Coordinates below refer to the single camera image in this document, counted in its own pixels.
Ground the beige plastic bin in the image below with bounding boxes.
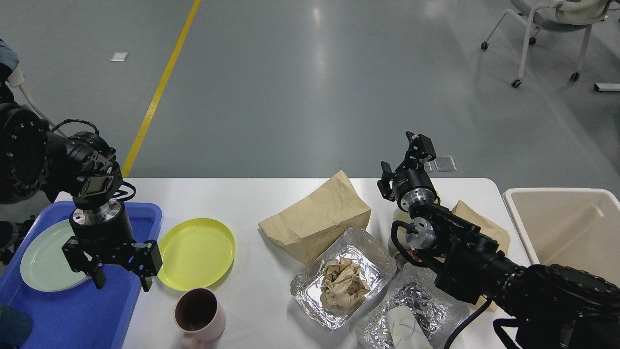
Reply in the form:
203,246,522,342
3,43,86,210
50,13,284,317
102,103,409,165
503,188,620,285

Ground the yellow plastic plate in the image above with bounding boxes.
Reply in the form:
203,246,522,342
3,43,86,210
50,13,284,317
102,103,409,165
157,217,235,291

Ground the grey bar on floor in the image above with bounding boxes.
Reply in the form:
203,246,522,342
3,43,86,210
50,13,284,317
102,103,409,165
593,82,620,93

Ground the pale green plate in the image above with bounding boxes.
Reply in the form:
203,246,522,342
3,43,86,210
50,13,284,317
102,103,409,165
20,220,88,292

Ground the foil tray with paper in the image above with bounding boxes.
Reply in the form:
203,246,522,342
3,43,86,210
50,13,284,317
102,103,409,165
290,227,396,331

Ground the teal mug yellow inside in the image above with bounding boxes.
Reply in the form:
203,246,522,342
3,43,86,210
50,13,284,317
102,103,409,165
0,303,33,349

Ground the white paper cup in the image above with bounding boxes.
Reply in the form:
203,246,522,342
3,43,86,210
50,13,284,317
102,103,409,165
386,306,432,349

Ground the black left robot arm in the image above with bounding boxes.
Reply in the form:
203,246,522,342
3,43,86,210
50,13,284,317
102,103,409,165
0,103,163,292

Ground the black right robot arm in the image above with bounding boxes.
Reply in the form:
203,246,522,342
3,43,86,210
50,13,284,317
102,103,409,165
378,132,620,349

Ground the foil tray with cup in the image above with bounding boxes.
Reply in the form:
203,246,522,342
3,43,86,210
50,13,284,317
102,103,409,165
355,264,470,349

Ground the seated person in dark clothes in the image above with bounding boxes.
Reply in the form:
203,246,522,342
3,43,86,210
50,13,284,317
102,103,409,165
0,40,34,266

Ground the small brown paper bag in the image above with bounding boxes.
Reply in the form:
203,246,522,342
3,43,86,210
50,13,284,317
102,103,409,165
451,200,511,312

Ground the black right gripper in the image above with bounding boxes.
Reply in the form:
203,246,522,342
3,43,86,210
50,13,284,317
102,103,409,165
378,131,438,213

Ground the crumpled brown paper ball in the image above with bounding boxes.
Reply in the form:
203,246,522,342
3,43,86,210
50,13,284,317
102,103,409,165
320,257,371,311

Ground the pink mug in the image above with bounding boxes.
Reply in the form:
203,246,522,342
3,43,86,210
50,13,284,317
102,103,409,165
173,287,227,349

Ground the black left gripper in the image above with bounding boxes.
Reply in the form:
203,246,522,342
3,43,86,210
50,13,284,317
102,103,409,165
62,200,163,292

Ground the white wheeled chair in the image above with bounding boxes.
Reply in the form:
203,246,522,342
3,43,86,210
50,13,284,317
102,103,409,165
480,0,612,89

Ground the large brown paper bag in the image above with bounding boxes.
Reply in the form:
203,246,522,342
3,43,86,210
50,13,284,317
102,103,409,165
258,171,372,265

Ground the white cup behind arm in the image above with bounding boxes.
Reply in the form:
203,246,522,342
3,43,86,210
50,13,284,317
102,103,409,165
388,207,415,257

